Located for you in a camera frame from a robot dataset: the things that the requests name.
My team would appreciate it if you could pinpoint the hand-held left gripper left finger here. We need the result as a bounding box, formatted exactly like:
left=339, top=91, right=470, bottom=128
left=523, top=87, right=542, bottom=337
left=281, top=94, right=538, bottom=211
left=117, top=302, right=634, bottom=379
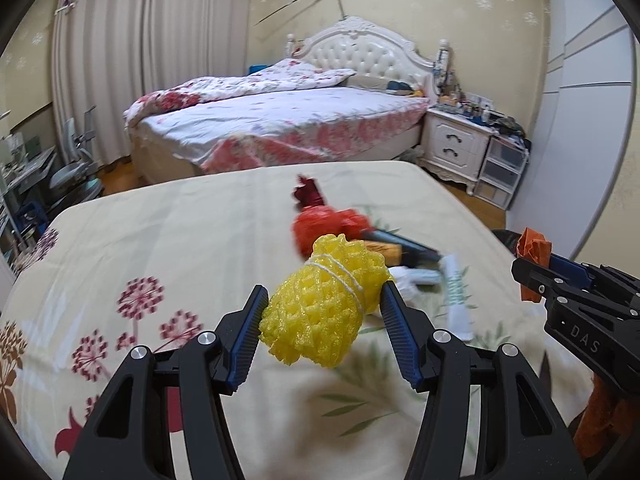
left=61, top=284, right=271, bottom=480

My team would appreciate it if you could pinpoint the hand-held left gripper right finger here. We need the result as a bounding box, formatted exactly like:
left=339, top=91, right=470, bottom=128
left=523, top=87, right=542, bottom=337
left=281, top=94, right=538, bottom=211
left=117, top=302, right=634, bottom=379
left=381, top=282, right=588, bottom=480

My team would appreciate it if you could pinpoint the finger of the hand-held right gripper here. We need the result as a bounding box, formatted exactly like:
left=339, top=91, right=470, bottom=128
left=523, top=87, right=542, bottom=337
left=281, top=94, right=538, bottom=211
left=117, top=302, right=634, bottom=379
left=547, top=254, right=608, bottom=286
left=511, top=258, right=603, bottom=313

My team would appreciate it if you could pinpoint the yellow foam fruit net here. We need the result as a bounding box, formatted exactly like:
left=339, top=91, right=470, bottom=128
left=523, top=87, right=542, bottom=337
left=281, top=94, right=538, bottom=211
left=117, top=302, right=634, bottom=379
left=258, top=233, right=393, bottom=368

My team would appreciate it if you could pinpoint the red plastic bag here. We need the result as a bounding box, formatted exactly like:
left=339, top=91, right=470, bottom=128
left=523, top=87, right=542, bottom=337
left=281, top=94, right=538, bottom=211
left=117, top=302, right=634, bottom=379
left=292, top=204, right=373, bottom=262

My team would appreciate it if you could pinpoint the white crumpled tissue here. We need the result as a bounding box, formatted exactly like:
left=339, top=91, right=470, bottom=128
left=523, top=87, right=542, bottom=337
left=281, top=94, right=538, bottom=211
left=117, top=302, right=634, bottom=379
left=387, top=266, right=444, bottom=302

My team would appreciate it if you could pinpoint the black round bin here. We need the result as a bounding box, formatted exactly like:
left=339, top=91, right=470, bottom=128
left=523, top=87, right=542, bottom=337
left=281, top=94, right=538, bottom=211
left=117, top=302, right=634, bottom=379
left=491, top=229, right=524, bottom=262

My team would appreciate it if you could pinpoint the white tube with green print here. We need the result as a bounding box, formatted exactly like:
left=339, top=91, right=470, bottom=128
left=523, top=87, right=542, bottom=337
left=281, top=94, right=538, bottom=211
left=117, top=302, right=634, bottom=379
left=439, top=252, right=477, bottom=344

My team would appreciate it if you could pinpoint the orange cloth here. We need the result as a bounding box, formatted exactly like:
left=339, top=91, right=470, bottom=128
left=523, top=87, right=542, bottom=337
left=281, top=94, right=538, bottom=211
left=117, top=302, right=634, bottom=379
left=572, top=374, right=626, bottom=461

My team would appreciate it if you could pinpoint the orange packet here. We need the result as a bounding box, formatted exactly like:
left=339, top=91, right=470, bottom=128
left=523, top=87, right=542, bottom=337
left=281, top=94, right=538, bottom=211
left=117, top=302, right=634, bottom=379
left=362, top=240, right=404, bottom=267

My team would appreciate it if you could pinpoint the black tube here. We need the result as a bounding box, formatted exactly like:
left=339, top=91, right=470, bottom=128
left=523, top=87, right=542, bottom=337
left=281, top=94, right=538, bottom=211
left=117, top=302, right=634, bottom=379
left=359, top=227, right=444, bottom=267

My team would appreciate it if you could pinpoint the plastic drawer unit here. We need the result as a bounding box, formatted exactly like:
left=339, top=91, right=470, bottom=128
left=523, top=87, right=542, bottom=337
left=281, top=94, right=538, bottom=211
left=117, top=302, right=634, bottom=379
left=472, top=134, right=532, bottom=211

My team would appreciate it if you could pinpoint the white wardrobe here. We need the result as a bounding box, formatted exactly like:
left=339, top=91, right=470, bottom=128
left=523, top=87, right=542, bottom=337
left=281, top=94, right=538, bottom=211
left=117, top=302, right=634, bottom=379
left=505, top=0, right=640, bottom=281

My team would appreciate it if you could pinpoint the dark red cloth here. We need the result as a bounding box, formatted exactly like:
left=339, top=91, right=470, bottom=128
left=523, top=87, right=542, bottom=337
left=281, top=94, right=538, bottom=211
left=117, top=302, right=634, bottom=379
left=292, top=175, right=328, bottom=209

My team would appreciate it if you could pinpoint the white nightstand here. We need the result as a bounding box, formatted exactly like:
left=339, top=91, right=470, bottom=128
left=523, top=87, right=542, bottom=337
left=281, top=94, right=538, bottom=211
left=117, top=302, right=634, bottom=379
left=418, top=104, right=497, bottom=197

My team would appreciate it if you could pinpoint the cluster of small bottles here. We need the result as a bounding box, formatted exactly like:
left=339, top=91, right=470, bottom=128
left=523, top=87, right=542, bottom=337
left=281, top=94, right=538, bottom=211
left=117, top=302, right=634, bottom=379
left=434, top=39, right=528, bottom=137

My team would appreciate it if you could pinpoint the bed with pink floral sheet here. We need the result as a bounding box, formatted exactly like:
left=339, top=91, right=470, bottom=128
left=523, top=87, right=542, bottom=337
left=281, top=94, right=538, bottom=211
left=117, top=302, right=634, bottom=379
left=122, top=72, right=441, bottom=186

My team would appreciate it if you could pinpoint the grey blue desk chair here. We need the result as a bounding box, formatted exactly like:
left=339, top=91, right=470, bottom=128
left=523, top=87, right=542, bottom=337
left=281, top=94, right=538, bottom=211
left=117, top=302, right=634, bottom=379
left=47, top=106, right=106, bottom=211

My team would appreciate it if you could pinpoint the beige pillow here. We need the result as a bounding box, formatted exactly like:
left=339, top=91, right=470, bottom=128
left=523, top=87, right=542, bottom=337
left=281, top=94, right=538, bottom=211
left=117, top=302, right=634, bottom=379
left=345, top=73, right=402, bottom=93

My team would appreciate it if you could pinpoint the pink floral quilt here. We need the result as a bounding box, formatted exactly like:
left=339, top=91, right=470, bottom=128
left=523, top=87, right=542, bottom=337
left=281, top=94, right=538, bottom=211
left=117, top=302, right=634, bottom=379
left=124, top=57, right=357, bottom=128

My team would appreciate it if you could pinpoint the grey study desk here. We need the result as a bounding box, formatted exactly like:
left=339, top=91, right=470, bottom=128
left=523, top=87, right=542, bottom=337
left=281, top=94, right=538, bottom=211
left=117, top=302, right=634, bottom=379
left=0, top=145, right=60, bottom=241

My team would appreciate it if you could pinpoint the white tufted headboard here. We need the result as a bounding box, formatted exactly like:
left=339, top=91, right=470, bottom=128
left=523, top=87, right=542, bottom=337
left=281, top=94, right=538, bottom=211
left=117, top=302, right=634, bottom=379
left=286, top=16, right=442, bottom=98

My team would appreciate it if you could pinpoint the white pleated curtain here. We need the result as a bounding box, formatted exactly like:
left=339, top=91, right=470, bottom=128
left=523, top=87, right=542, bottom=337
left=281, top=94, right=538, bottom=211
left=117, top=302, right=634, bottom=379
left=50, top=0, right=257, bottom=167

